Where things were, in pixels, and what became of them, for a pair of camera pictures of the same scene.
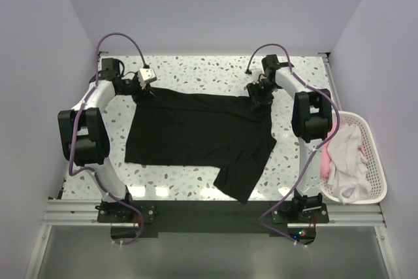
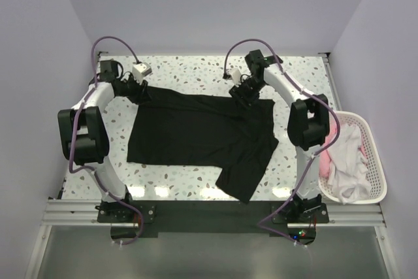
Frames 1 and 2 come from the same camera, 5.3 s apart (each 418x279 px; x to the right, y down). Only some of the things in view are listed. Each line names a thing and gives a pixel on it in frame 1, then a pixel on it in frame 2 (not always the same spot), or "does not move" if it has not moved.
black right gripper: [256, 98] -> [237, 93]
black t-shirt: [189, 130] does not move
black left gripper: [145, 93] does not move
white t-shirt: [348, 179] does not move
